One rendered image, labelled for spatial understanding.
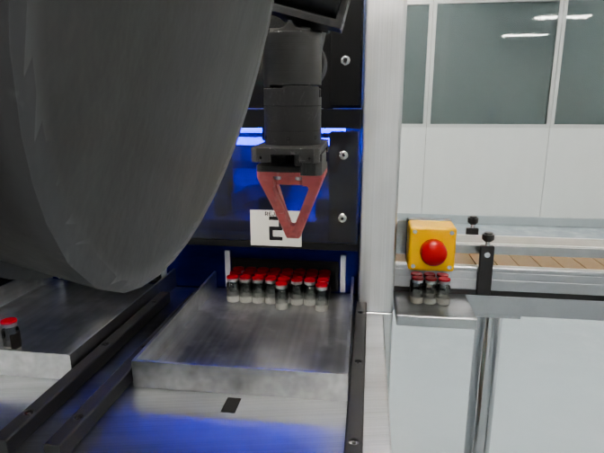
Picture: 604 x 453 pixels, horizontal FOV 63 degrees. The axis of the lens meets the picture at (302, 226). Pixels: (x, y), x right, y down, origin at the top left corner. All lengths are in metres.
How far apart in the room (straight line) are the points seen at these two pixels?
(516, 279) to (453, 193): 4.57
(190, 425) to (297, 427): 0.11
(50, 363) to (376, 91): 0.58
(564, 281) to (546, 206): 4.79
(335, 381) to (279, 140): 0.28
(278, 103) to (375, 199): 0.34
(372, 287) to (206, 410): 0.35
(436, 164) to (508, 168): 0.73
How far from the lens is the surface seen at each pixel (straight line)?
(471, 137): 5.48
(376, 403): 0.61
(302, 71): 0.48
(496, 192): 5.60
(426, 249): 0.77
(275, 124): 0.48
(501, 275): 0.96
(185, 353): 0.72
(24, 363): 0.73
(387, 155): 0.77
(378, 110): 0.77
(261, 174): 0.49
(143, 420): 0.60
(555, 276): 0.98
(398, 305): 0.88
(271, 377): 0.60
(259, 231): 0.81
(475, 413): 1.12
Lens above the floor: 1.21
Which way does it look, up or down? 13 degrees down
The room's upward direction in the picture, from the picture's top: straight up
